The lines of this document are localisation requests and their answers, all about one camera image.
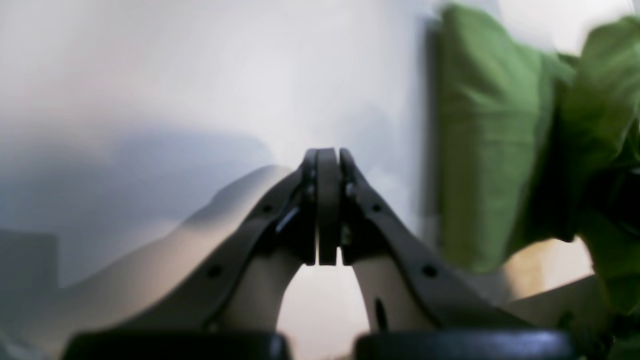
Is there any green t-shirt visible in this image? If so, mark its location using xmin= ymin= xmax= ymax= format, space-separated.
xmin=438 ymin=3 xmax=639 ymax=360

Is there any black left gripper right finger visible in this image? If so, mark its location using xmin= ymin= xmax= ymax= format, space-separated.
xmin=339 ymin=148 xmax=581 ymax=360

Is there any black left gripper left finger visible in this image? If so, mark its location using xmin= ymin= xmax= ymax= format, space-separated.
xmin=62 ymin=149 xmax=318 ymax=360

